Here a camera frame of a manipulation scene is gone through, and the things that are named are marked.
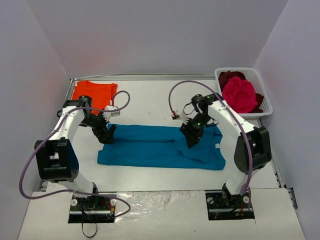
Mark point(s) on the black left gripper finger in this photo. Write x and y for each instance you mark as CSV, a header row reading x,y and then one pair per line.
x,y
111,130
106,139

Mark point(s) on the folded orange t shirt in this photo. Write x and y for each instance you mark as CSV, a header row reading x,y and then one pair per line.
x,y
101,94

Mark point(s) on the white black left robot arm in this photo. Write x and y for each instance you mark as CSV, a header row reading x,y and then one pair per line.
x,y
56,159

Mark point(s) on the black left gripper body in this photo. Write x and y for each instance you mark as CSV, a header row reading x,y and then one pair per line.
x,y
103,128

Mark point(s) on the white plastic laundry basket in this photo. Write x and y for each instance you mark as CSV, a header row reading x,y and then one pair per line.
x,y
256,80

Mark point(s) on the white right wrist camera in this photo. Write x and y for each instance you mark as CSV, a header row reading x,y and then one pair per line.
x,y
182,116

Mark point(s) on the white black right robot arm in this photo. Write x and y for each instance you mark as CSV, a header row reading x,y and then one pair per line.
x,y
252,144

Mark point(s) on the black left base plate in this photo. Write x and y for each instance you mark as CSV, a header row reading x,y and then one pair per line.
x,y
92,209

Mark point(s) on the teal blue t shirt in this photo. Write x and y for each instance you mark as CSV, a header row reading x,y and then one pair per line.
x,y
162,147

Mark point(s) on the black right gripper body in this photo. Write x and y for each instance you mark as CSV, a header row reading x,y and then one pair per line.
x,y
191,132

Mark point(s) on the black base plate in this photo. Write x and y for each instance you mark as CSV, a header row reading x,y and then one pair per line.
x,y
92,209
240,208

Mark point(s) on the white front cover board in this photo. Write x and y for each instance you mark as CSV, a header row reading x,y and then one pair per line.
x,y
172,215

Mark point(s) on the dark maroon t shirt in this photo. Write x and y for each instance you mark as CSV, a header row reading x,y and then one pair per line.
x,y
223,78

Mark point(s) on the pink magenta t shirt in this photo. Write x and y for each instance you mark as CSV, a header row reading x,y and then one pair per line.
x,y
239,95

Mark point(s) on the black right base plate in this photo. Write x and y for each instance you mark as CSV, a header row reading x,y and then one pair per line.
x,y
240,208

